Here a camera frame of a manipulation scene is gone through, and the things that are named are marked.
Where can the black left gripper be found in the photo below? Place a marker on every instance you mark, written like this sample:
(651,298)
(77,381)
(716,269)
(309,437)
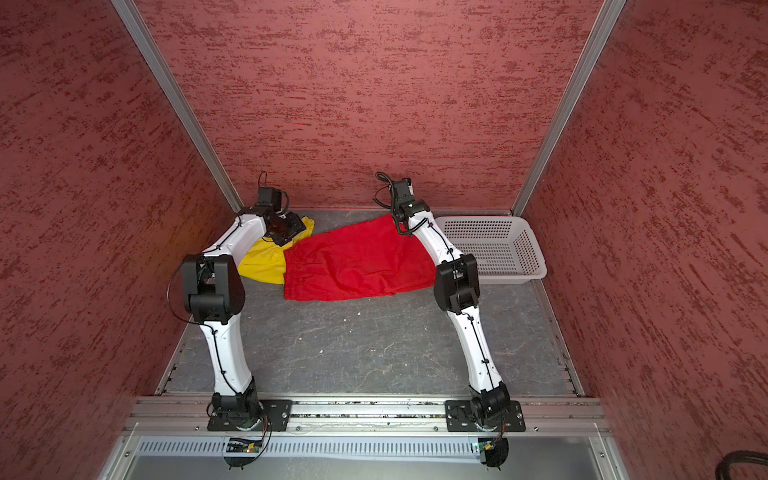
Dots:
(296,227)

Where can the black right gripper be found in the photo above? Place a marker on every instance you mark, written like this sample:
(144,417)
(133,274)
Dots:
(397,208)

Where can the yellow shorts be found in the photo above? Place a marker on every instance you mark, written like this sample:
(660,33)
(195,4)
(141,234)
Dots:
(265,261)

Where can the red shorts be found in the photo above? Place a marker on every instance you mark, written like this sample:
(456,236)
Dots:
(359,261)

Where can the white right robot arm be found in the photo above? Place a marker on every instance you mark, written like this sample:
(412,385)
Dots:
(457,294)

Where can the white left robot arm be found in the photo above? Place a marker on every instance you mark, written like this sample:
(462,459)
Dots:
(213,295)

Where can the white plastic laundry basket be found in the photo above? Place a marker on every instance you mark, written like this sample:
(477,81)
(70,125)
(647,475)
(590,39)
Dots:
(505,247)

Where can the left small circuit board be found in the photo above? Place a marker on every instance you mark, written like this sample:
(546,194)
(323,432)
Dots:
(244,445)

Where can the small circuit board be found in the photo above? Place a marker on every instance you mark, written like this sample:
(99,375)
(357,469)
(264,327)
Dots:
(244,445)
(491,452)

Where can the right small circuit board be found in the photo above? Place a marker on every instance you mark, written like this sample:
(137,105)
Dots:
(491,452)

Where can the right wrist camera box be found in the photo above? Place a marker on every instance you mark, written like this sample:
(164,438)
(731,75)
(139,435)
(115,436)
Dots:
(401,192)

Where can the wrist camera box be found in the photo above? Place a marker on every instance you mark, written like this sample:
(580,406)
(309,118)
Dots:
(401,192)
(271,197)

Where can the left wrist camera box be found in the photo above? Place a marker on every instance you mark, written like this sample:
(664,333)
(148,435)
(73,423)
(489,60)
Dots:
(271,197)

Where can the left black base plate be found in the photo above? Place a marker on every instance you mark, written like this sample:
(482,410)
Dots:
(274,415)

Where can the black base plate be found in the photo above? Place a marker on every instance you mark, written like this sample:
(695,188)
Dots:
(274,415)
(461,417)

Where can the left aluminium corner post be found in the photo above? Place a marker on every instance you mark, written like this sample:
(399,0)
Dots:
(132,19)

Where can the aluminium corner post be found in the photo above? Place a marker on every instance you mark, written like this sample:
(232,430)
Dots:
(132,19)
(600,32)

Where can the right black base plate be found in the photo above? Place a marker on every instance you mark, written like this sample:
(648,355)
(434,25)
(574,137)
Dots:
(461,417)

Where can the aluminium front rail frame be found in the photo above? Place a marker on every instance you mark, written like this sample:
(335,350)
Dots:
(355,427)

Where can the right aluminium corner post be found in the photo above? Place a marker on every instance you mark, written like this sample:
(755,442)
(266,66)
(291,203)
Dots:
(600,32)

